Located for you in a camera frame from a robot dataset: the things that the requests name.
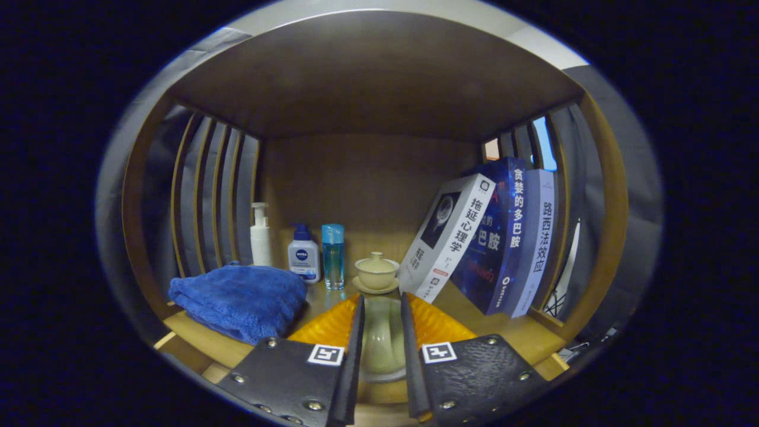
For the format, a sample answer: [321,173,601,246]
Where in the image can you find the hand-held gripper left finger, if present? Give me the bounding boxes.
[215,293,366,427]

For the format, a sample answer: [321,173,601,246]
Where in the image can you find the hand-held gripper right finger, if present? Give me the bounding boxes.
[400,291,549,425]

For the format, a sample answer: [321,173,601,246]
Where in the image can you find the wooden countertop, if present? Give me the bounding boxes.
[163,279,567,410]

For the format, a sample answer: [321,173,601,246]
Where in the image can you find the wooden cabinet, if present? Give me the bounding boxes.
[122,9,629,427]

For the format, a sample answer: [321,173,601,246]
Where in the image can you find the cream lidded teacup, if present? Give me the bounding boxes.
[353,251,401,295]

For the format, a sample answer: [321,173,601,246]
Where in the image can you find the clear blue bottle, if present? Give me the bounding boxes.
[321,224,346,291]

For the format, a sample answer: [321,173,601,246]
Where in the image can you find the white bottle with blue cap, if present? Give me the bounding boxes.
[287,224,321,284]

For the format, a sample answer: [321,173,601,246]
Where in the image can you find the folded blue towel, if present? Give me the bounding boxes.
[168,264,309,346]

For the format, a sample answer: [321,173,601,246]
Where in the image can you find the white book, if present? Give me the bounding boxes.
[397,173,496,304]

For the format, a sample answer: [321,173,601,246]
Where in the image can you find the dark blue book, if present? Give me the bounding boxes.
[451,157,528,316]

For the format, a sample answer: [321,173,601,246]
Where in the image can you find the white pump bottle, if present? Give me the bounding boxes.
[250,202,273,267]

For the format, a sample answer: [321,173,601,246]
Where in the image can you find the pale purple book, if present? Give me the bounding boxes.
[510,169,558,318]

